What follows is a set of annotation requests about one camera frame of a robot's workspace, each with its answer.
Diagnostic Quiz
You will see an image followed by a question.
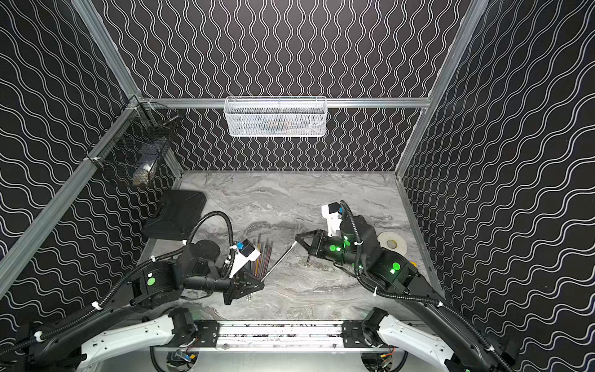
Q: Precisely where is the black plastic case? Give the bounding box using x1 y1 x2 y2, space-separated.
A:
142 190 206 241

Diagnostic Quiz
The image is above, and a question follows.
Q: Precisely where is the aluminium back rail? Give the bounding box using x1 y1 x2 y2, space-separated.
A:
143 97 431 109

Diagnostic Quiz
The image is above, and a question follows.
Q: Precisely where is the white tape roll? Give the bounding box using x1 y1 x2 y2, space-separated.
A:
377 232 408 256

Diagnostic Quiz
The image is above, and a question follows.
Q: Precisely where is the white wire basket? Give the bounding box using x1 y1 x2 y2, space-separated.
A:
223 104 328 137

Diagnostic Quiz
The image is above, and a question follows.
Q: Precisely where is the aluminium corner post left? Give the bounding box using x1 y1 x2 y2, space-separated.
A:
71 0 142 99

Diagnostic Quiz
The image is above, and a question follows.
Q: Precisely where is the aluminium corner post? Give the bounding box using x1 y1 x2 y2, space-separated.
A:
71 0 142 99
395 0 489 179

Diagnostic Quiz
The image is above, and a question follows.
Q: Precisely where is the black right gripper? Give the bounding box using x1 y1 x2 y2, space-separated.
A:
298 228 368 274

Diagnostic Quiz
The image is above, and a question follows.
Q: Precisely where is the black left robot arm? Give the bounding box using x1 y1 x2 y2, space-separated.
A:
1 211 264 371

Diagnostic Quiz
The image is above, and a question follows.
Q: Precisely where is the black wire basket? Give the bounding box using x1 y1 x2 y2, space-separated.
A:
90 102 181 188

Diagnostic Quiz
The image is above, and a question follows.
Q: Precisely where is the aluminium corner post right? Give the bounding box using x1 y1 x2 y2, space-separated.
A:
395 0 489 179

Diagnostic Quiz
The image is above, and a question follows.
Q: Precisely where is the aluminium left side rail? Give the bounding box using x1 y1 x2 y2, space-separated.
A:
1 102 139 295

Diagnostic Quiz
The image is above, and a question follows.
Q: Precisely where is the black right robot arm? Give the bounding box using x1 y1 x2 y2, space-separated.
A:
295 201 515 371

